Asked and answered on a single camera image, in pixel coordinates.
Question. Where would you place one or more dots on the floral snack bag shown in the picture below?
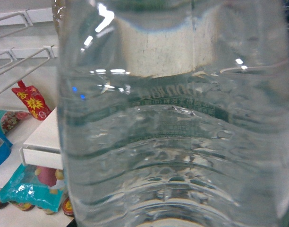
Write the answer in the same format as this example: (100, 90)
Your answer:
(9, 119)

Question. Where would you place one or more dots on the yellow label sauce jar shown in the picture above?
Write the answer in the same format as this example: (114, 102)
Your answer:
(67, 207)

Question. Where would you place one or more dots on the red sauce pouch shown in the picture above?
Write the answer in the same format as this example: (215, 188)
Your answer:
(33, 100)

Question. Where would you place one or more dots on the teal sweet potato noodle bag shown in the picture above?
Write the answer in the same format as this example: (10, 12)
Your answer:
(40, 186)

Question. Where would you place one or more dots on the white wire display hook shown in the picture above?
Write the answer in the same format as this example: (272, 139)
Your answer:
(21, 63)

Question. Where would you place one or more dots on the red lid sauce jar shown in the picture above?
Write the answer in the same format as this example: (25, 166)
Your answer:
(23, 206)

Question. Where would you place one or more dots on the clear water bottle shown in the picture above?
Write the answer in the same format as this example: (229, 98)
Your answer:
(175, 113)

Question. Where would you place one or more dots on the white water shelf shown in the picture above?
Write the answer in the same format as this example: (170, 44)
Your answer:
(42, 147)

